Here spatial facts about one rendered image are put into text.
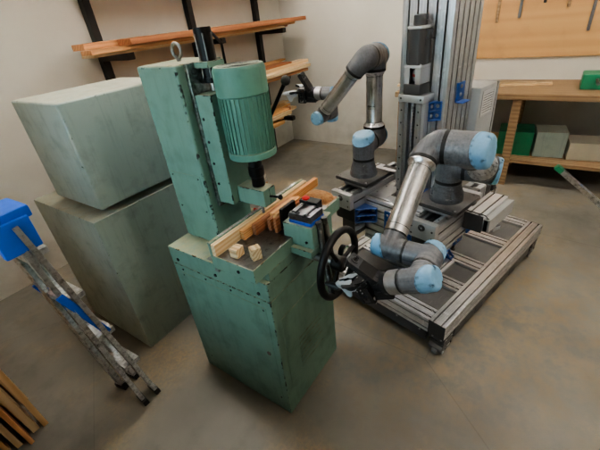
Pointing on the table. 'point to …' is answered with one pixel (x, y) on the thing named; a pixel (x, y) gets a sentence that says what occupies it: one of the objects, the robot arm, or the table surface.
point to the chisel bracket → (260, 195)
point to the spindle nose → (256, 173)
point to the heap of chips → (321, 195)
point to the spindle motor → (245, 110)
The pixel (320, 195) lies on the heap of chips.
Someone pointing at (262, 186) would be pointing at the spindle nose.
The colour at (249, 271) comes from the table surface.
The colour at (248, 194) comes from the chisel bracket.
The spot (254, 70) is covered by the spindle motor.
